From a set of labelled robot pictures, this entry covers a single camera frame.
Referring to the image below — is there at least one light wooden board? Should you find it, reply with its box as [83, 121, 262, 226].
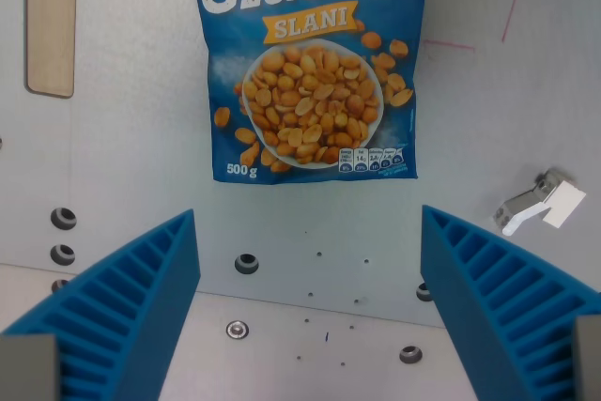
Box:
[24, 0, 78, 99]

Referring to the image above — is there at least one blue salted peanuts bag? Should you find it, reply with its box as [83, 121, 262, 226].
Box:
[188, 0, 426, 185]

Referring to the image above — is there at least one small grey metal bracket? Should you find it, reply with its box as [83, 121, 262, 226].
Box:
[492, 168, 588, 237]

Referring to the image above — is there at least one silver countersunk screw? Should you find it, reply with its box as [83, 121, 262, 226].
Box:
[225, 319, 249, 340]

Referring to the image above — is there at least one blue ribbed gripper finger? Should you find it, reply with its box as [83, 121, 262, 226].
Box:
[0, 208, 202, 401]
[420, 204, 601, 401]

